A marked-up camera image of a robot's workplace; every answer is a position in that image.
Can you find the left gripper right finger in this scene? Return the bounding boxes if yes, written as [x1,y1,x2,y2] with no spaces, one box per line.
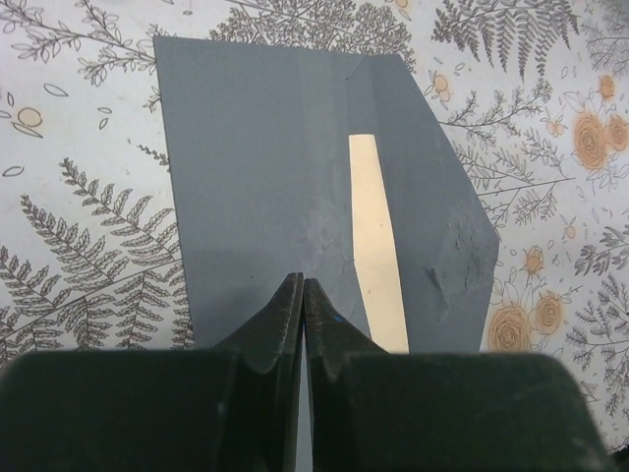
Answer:
[303,279,614,471]

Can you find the floral tablecloth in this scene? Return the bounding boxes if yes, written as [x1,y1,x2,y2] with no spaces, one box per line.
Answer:
[1,1,628,454]

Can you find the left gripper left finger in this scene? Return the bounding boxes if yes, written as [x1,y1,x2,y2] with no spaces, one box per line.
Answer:
[1,273,304,471]

